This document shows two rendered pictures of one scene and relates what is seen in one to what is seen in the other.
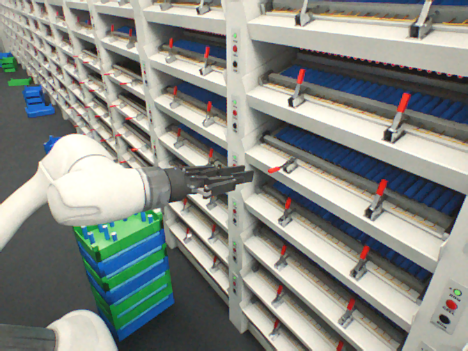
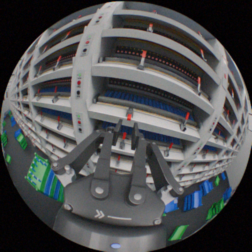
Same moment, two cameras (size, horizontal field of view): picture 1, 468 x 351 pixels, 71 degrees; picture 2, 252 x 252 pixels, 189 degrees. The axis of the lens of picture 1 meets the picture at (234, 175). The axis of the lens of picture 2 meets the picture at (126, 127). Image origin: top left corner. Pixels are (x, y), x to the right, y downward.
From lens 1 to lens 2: 0.71 m
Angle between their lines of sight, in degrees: 46
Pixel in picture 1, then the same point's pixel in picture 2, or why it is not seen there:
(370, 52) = (192, 57)
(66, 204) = not seen: outside the picture
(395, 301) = (178, 156)
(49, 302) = (39, 195)
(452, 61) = (212, 74)
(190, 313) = not seen: hidden behind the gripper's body
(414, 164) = (204, 105)
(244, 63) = (94, 47)
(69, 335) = not seen: hidden behind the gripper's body
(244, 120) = (88, 86)
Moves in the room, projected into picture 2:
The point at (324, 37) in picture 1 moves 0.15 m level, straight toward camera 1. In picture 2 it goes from (169, 41) to (206, 49)
